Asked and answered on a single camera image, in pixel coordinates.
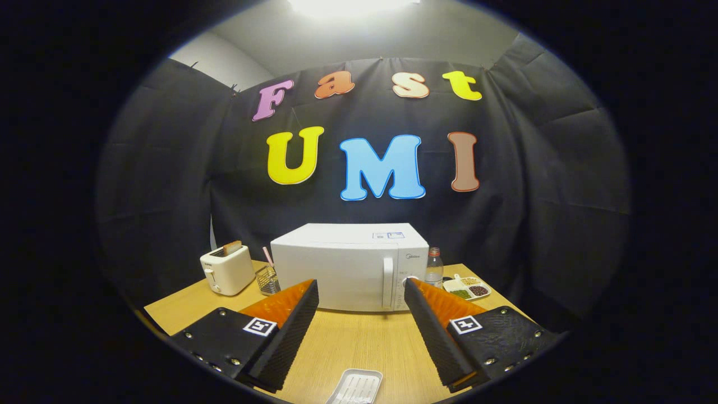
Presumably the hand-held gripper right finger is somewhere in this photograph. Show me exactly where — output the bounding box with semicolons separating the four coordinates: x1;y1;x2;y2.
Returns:
404;277;561;393

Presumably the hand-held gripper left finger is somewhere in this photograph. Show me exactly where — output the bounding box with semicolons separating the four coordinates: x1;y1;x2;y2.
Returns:
168;279;320;393

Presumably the white microwave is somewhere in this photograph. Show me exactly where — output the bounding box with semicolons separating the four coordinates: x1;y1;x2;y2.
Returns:
270;223;430;313

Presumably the white divided dish of beans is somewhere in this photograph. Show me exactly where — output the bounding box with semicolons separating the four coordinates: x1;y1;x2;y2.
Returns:
442;274;493;301

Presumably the clear plastic water bottle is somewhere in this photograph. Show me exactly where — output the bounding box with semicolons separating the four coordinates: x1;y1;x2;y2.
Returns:
424;247;444;288

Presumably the small white ribbed tray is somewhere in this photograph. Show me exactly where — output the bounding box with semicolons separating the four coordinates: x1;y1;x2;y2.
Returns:
325;368;384;404

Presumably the cream toaster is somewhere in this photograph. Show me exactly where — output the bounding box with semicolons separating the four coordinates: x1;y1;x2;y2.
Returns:
200;245;256;297

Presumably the black backdrop cloth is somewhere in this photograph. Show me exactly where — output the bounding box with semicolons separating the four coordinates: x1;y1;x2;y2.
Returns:
95;31;632;332

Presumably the wire mesh basket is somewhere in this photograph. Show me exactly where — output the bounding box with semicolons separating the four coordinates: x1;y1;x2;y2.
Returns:
256;265;282;296

